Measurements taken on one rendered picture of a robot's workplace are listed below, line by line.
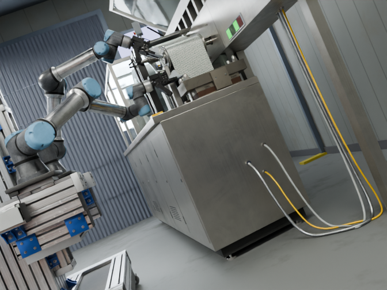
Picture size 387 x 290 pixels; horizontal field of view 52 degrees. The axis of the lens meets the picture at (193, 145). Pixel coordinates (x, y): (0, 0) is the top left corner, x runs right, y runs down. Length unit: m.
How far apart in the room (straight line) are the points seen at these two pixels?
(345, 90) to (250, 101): 0.58
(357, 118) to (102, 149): 4.09
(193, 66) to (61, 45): 3.54
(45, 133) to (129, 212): 3.79
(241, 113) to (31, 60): 4.05
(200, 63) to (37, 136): 1.16
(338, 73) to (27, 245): 1.63
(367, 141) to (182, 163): 0.92
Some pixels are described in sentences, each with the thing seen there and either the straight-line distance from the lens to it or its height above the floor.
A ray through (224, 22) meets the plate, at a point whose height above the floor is 1.26.
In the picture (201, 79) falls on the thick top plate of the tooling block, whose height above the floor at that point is 1.00.
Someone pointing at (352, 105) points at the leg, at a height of 0.56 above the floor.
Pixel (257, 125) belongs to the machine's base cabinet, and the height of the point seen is 0.63.
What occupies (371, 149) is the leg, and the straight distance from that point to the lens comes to 2.01.
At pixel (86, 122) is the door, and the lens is 5.60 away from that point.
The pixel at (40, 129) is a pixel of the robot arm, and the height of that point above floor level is 1.00.
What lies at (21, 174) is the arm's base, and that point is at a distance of 1.97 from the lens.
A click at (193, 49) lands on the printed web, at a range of 2.57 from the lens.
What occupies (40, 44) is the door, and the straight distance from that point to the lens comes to 5.92.
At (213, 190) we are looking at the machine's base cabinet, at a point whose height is 0.41.
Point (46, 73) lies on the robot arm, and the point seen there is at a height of 1.38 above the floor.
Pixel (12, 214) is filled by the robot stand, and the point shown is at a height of 0.70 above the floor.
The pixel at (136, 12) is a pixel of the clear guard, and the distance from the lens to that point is 3.51.
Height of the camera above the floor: 0.68
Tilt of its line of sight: level
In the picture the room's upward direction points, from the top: 23 degrees counter-clockwise
